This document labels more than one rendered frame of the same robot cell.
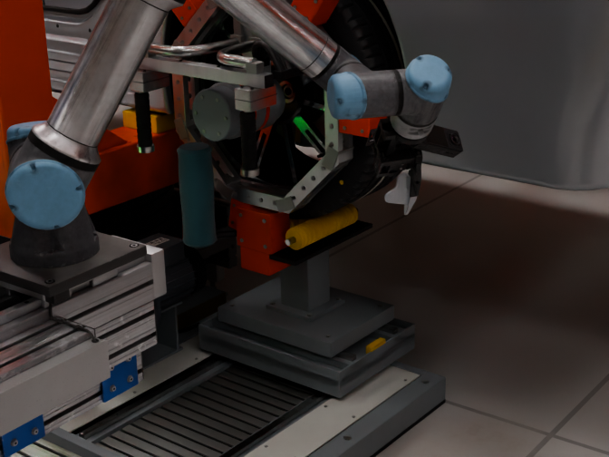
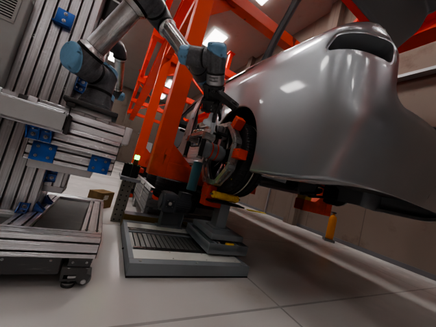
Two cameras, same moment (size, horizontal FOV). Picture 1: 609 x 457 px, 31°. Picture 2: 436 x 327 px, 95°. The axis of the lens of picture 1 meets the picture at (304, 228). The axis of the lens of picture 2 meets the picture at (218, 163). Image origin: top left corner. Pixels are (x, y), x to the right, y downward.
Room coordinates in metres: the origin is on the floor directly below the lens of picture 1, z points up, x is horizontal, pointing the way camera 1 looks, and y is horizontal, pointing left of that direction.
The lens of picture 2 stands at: (1.12, -0.61, 0.63)
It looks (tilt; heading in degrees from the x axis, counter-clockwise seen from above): 5 degrees up; 24
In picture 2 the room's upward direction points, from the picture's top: 15 degrees clockwise
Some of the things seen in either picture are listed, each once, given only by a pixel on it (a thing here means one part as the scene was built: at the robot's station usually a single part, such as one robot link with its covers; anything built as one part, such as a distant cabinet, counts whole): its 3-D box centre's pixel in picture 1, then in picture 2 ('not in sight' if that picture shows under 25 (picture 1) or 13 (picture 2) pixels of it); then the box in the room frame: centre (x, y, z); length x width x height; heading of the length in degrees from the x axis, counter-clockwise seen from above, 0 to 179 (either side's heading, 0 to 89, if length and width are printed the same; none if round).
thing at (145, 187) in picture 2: not in sight; (137, 182); (3.53, 1.70, 0.28); 2.47 x 0.09 x 0.22; 51
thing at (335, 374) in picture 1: (306, 335); (214, 237); (2.83, 0.00, 0.13); 0.50 x 0.36 x 0.10; 51
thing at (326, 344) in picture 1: (304, 274); (220, 216); (2.83, 0.00, 0.32); 0.40 x 0.30 x 0.28; 51
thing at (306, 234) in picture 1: (323, 226); (225, 196); (2.70, -0.05, 0.51); 0.29 x 0.06 x 0.06; 141
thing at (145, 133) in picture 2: not in sight; (153, 102); (3.91, 2.26, 1.75); 0.19 x 0.19 x 2.45; 51
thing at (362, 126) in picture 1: (362, 118); (239, 154); (2.50, -0.14, 0.85); 0.09 x 0.08 x 0.07; 51
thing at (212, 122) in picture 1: (239, 106); (211, 151); (2.64, 0.15, 0.85); 0.21 x 0.14 x 0.14; 141
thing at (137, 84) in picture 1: (149, 77); (193, 139); (2.64, 0.37, 0.93); 0.09 x 0.05 x 0.05; 141
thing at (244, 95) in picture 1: (256, 95); (208, 136); (2.43, 0.10, 0.93); 0.09 x 0.05 x 0.05; 141
